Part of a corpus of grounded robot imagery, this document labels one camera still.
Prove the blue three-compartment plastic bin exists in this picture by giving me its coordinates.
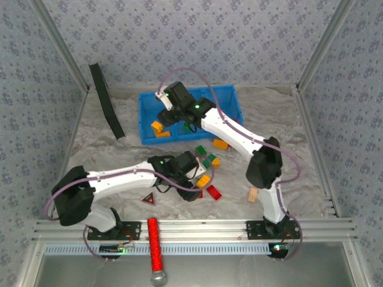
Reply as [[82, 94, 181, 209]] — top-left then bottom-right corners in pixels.
[[138, 84, 245, 146]]

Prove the black triangle with red light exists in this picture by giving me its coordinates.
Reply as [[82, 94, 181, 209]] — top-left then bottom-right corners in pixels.
[[141, 192, 157, 207]]

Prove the red glitter microphone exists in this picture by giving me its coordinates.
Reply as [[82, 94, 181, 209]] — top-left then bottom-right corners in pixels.
[[147, 218, 168, 286]]

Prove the black foam strip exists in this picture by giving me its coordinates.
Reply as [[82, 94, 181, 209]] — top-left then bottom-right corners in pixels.
[[89, 62, 126, 141]]

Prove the grey metal panel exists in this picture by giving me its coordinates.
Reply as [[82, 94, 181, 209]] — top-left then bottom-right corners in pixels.
[[35, 242, 358, 287]]

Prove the left circuit board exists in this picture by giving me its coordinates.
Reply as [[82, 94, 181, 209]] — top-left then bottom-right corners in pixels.
[[99, 243, 135, 255]]

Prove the circuit board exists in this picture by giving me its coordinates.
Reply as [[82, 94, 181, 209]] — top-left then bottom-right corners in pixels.
[[268, 242, 290, 258], [99, 243, 135, 255]]

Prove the right circuit board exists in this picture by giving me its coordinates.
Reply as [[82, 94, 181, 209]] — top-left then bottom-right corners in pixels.
[[268, 242, 290, 258]]

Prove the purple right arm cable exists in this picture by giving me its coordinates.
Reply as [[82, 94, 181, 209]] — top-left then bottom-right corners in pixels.
[[157, 67, 303, 261]]

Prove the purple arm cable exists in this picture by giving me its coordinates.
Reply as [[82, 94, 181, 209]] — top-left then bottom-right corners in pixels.
[[44, 160, 215, 262], [157, 67, 303, 261]]

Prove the aluminium mounting rail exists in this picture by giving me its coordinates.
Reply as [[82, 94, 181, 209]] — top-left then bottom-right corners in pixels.
[[31, 218, 358, 243]]

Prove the light blue slotted cable duct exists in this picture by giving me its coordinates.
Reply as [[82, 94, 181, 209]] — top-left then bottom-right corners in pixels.
[[44, 242, 270, 257]]

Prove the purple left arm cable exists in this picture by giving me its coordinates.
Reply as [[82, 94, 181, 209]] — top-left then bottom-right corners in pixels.
[[44, 160, 215, 262]]

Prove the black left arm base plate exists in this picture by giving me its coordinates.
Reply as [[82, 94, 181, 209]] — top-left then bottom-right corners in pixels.
[[86, 220, 142, 242]]

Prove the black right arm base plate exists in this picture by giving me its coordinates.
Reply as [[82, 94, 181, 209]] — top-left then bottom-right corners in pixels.
[[245, 220, 301, 240]]

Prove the aluminium side rail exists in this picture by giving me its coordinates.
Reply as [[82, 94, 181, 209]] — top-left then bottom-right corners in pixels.
[[293, 86, 342, 218], [47, 88, 90, 219]]

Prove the aluminium frame post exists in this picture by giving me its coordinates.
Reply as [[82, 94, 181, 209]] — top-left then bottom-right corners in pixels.
[[295, 0, 358, 92], [29, 0, 90, 91]]

